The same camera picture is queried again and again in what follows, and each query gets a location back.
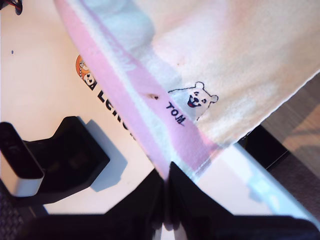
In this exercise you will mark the black rectangular block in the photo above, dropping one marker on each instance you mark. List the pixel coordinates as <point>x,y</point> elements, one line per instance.
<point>265,150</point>

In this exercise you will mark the white pink tea towel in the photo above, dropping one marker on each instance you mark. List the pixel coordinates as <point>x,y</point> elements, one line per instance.
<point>225,50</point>

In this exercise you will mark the black and silver camera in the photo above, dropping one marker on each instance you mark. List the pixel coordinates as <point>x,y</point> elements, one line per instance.
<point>17,155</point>

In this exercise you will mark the white board with orange logo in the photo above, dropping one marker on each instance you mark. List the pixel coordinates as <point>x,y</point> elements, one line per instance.
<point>37,75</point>

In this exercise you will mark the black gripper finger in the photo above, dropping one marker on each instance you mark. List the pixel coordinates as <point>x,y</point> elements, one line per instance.
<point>190,200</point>
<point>140,205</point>

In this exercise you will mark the black mount block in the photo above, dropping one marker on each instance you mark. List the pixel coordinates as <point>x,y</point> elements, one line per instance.
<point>75,155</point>

